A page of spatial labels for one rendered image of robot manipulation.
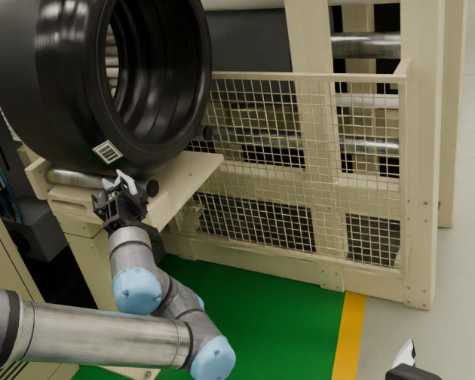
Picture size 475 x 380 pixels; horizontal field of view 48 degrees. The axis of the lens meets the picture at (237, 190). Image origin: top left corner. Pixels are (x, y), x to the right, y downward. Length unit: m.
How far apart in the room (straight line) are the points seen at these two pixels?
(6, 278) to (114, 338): 1.12
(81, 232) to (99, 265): 0.14
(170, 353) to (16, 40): 0.71
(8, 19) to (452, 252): 1.86
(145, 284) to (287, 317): 1.32
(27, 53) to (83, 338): 0.63
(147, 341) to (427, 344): 1.39
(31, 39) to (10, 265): 0.90
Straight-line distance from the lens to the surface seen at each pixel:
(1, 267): 1.84
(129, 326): 0.79
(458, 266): 2.33
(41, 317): 0.73
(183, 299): 0.94
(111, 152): 1.20
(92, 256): 1.81
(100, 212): 1.04
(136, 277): 0.88
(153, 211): 1.33
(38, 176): 1.52
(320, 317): 2.13
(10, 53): 1.21
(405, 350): 0.66
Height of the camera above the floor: 1.57
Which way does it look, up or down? 33 degrees down
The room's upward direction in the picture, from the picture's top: 12 degrees counter-clockwise
